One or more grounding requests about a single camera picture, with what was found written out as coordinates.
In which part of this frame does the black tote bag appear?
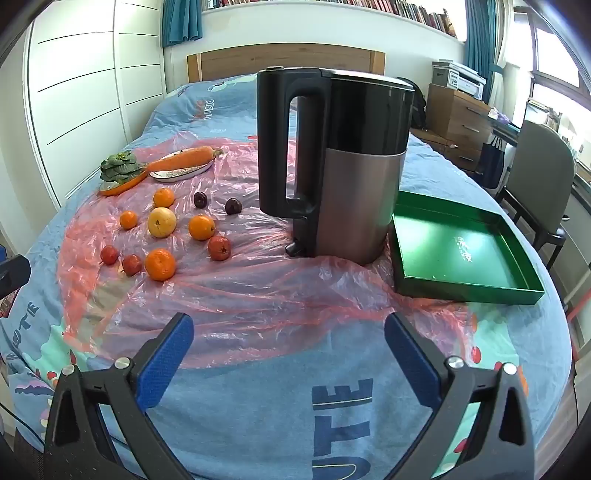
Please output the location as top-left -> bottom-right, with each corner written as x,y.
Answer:
478,136 -> 507,188

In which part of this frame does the white oval plate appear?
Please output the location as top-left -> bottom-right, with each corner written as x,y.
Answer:
150,150 -> 216,182

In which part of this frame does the yellow apple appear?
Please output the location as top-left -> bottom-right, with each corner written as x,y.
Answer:
148,207 -> 177,238

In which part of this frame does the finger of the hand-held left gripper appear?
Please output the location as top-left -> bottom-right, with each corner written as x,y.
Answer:
0,255 -> 31,298

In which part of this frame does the white wardrobe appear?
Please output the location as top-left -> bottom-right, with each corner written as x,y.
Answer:
25,0 -> 165,208

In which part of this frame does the grey chair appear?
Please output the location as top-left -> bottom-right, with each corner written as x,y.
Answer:
496,120 -> 578,271

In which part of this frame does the white printer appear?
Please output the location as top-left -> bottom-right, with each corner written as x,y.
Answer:
431,60 -> 487,100

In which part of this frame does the green bok choy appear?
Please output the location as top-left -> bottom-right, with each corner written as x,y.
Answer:
100,150 -> 140,185

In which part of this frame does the small carrot under greens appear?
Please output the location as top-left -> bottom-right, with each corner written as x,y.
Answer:
99,162 -> 150,197

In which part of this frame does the pink plastic sheet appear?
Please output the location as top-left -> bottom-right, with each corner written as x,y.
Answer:
58,134 -> 476,370

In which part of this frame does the black backpack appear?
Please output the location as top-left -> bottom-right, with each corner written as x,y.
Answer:
409,90 -> 428,130

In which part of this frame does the wooden dresser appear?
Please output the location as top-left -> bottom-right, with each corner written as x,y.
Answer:
425,83 -> 493,174

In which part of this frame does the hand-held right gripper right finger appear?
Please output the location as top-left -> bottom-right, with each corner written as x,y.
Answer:
384,312 -> 536,480

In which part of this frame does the teal curtain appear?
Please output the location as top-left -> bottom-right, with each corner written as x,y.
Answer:
161,0 -> 204,47
464,0 -> 505,80

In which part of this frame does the wooden headboard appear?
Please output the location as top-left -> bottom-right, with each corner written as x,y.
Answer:
187,49 -> 386,84

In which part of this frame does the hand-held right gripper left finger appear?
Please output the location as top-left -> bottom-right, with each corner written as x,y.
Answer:
44,312 -> 195,480

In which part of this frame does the pink tube frame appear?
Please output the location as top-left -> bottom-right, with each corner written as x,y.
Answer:
564,302 -> 591,361

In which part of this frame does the black and steel electric kettle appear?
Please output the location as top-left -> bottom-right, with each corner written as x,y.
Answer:
256,67 -> 415,267

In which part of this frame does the low wooden nightstand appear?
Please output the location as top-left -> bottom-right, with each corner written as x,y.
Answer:
410,127 -> 462,158

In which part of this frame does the row of books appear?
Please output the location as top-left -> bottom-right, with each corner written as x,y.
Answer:
203,0 -> 458,38

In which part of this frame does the window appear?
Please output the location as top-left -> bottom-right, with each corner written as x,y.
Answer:
512,0 -> 591,155

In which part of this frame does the green tray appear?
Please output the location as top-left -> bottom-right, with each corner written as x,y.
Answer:
390,190 -> 546,305

